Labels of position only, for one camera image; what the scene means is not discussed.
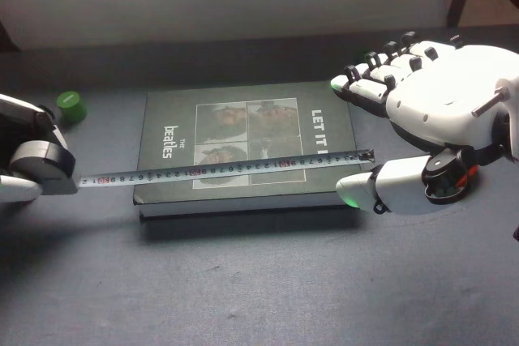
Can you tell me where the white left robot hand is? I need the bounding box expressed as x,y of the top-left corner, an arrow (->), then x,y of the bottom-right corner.
0,92 -> 71,204

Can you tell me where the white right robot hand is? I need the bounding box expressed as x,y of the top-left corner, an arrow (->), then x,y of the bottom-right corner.
330,31 -> 519,217

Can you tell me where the green toy cylinder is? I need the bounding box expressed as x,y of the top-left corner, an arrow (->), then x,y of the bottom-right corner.
55,90 -> 89,123

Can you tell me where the grey tape measure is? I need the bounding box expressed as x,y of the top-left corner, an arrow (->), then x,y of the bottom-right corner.
8,141 -> 375,197

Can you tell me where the black Beatles book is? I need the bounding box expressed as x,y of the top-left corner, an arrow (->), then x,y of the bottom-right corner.
132,79 -> 364,221

